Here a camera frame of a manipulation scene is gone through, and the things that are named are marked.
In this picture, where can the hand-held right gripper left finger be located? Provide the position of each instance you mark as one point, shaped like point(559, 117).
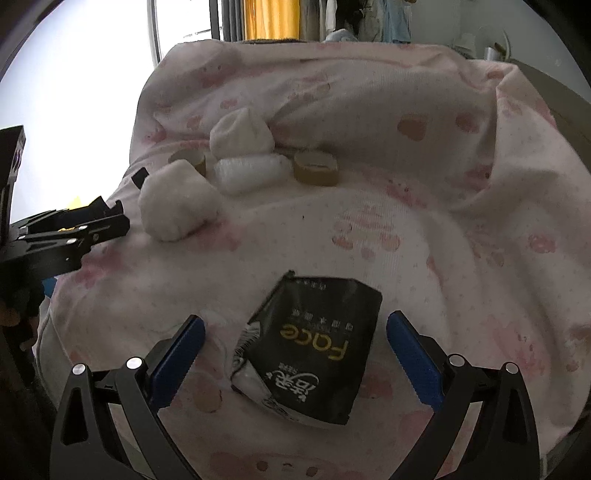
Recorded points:
point(182, 355)

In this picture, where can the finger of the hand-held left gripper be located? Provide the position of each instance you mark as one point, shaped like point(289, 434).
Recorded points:
point(78, 214)
point(101, 233)

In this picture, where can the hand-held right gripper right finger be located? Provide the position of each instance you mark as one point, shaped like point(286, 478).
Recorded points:
point(411, 360)

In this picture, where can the black tissue packet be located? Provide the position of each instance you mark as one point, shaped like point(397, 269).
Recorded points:
point(314, 350)

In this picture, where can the white sock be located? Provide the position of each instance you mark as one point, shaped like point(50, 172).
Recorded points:
point(240, 134)

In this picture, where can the white fluffy sock ball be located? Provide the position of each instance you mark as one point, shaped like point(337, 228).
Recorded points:
point(178, 203)

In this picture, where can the brown cardboard tape core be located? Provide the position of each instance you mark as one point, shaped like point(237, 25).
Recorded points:
point(316, 170)
point(195, 159)

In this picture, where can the pink printed blanket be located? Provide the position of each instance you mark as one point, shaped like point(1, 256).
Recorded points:
point(415, 230)

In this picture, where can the grey curtain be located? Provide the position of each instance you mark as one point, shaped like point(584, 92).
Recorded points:
point(232, 18)

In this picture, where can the yellow curtain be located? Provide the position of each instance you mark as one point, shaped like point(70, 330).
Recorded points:
point(270, 18)

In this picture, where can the silver lamp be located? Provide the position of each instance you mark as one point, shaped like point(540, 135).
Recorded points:
point(492, 53)

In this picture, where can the black hanging garment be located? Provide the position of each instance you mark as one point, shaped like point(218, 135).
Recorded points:
point(358, 16)

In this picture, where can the light blue hanging garment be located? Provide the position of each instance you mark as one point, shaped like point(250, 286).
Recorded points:
point(398, 21)

